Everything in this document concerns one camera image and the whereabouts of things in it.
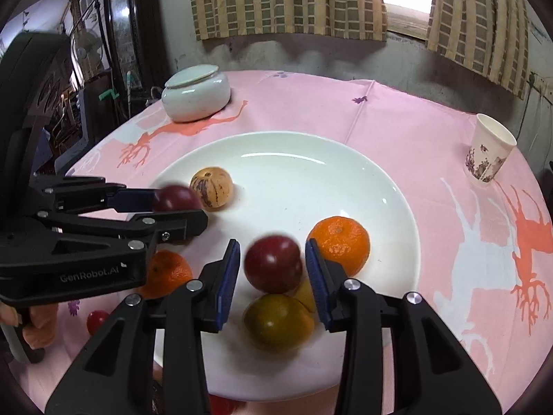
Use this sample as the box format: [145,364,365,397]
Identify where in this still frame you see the left checkered curtain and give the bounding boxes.
[191,0,387,41]

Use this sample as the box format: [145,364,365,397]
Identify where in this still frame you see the right checkered curtain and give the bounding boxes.
[427,0,529,99]

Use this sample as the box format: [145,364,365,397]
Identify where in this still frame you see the striped pepino melon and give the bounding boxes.
[189,167,234,211]

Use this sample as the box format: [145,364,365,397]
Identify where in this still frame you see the person's left hand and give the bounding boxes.
[0,304,58,349]

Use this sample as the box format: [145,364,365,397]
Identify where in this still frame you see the dark red plum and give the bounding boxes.
[244,234,304,294]
[153,185,203,212]

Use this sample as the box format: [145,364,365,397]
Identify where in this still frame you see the dark red plum back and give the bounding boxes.
[153,185,203,212]

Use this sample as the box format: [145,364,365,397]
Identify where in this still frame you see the dark red plum front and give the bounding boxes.
[244,234,304,294]

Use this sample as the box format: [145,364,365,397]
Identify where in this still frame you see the large orange mandarin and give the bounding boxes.
[308,215,370,276]

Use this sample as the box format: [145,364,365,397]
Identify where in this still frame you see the pink floral tablecloth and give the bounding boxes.
[72,71,552,408]

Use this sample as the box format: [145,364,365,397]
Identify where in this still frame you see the small orange mandarin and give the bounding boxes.
[138,250,193,299]

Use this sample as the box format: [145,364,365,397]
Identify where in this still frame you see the dark wooden cabinet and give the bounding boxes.
[103,0,171,117]

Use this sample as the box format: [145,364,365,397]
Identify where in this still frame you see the small yellow-green lime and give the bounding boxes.
[288,278,317,314]

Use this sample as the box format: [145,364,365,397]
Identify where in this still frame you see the checkered curtain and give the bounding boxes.
[427,0,529,99]
[191,0,387,41]

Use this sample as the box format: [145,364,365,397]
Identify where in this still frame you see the white lidded ceramic jar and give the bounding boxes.
[161,64,232,123]

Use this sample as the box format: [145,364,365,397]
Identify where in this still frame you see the wall power outlet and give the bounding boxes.
[529,72,553,104]

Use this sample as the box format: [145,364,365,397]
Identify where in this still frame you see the patterned paper cup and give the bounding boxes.
[464,113,517,185]

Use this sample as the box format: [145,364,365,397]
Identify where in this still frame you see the standing fan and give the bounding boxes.
[73,29,104,82]

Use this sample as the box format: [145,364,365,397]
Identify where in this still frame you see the green-yellow citrus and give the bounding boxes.
[243,294,315,354]

